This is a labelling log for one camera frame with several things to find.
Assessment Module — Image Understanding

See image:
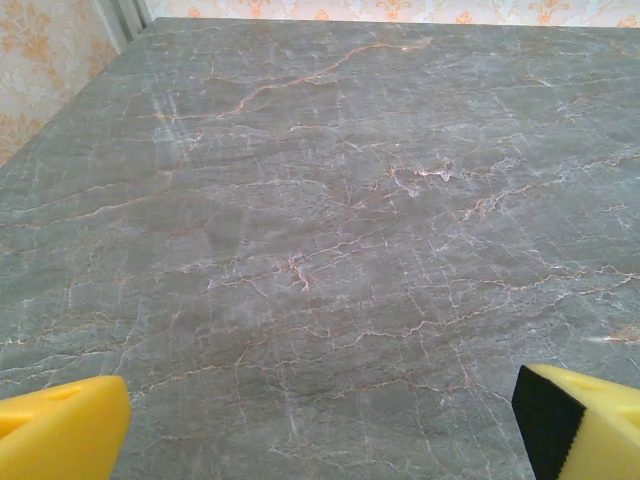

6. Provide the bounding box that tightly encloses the aluminium frame post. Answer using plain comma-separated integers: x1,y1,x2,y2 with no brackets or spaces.
97,0,154,52

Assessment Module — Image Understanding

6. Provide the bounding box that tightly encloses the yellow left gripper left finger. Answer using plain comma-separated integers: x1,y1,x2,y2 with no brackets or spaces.
0,375,133,480

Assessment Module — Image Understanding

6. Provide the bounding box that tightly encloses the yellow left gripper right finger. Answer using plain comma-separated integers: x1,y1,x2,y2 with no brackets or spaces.
510,363,640,480

